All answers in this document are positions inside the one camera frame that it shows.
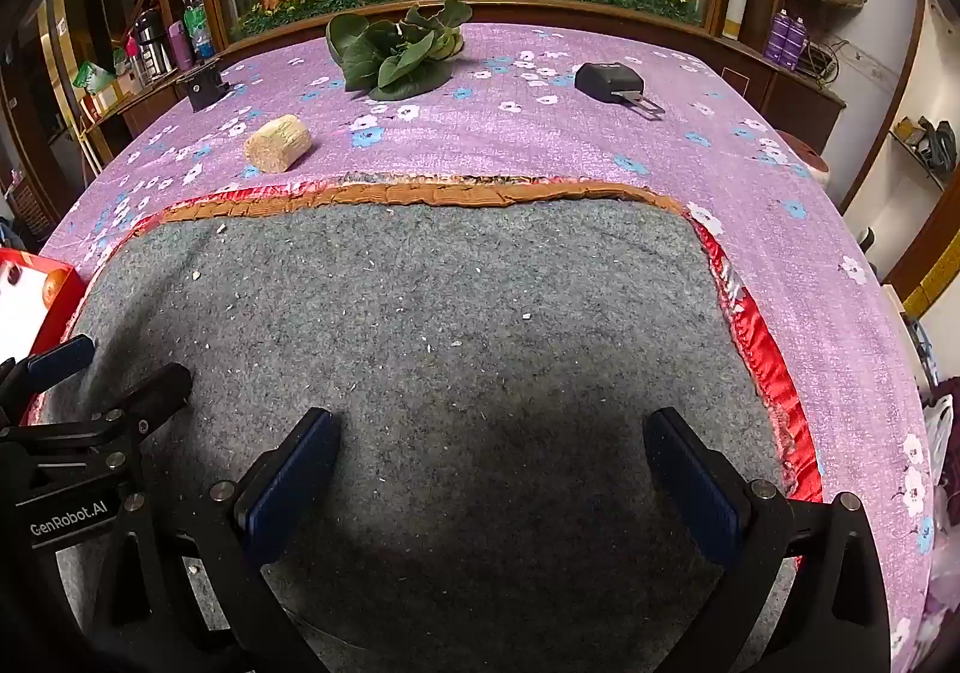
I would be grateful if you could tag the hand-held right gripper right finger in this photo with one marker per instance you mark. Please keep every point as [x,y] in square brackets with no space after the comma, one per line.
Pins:
[694,485]

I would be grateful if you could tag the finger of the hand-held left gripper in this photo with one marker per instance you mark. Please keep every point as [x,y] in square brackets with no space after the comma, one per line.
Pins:
[161,389]
[60,358]

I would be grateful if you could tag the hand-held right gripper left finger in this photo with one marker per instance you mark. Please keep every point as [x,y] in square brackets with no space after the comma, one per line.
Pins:
[292,485]

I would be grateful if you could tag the red-rimmed white tray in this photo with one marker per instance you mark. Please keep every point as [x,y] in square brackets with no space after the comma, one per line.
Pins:
[19,320]

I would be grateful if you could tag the orange tangerine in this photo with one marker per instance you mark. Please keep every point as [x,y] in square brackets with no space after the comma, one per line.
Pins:
[54,288]

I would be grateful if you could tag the grey felt mat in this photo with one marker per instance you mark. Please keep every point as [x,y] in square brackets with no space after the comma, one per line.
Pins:
[450,343]

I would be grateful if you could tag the white plastic bag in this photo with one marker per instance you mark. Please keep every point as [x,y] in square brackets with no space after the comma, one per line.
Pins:
[937,433]

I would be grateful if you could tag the red and white box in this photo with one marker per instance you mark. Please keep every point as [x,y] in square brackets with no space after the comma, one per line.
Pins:
[112,97]

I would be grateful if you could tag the beige textured chunk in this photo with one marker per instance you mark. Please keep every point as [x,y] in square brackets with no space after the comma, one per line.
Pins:
[277,144]

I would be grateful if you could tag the green and white bag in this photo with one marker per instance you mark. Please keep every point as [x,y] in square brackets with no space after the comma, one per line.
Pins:
[94,76]

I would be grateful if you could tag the purple tumbler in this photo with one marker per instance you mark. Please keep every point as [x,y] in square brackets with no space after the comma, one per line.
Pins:
[180,46]

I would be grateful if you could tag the green plastic bottle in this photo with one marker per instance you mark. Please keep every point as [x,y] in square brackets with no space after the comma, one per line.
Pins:
[197,27]

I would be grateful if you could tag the green toy figure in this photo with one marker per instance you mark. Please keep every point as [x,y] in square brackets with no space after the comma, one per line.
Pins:
[405,65]

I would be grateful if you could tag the black key fob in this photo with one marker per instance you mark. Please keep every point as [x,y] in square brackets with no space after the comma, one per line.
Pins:
[604,80]

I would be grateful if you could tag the purple spray bottle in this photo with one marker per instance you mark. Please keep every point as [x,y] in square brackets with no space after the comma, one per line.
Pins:
[777,39]
[797,41]

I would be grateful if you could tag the black cylindrical mount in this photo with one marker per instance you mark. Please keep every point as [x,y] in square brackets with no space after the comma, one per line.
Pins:
[201,89]

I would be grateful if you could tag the wall shelf with clutter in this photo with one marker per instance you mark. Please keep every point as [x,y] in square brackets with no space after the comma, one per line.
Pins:
[926,144]

